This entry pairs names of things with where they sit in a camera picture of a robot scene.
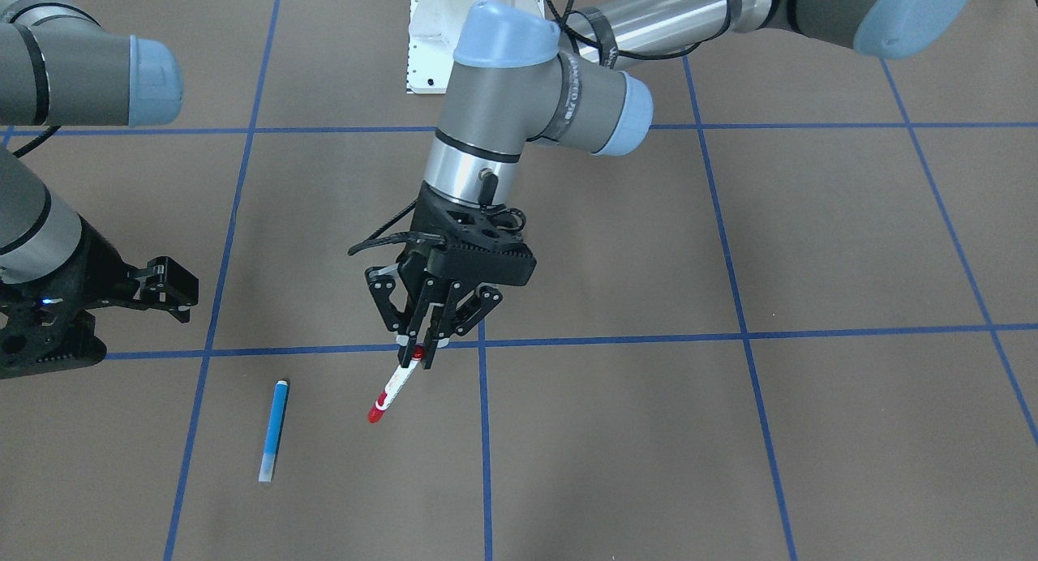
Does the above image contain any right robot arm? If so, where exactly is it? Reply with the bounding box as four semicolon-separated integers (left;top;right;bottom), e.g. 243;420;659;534
2;0;198;326

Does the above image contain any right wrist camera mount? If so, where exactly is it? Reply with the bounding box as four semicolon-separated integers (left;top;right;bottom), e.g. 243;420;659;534
1;221;139;379

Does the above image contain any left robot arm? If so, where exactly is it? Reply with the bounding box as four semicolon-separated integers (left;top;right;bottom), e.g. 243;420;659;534
350;0;968;370

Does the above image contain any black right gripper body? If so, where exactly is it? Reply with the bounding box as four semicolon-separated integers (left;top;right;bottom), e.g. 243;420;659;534
130;257;199;323

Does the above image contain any white camera stand column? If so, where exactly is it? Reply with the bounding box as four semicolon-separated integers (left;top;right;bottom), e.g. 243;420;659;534
405;0;545;96

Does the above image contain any blue highlighter pen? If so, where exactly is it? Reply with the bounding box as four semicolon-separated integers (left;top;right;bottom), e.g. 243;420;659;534
257;379;290;483

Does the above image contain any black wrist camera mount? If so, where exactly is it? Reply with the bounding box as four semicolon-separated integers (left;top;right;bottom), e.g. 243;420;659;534
399;184;537;287

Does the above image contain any red white marker pen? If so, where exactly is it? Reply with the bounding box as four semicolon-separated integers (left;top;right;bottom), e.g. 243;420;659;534
367;345;426;424

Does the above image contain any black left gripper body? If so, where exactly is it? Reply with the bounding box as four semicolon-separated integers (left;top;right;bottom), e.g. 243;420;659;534
397;248;488;310

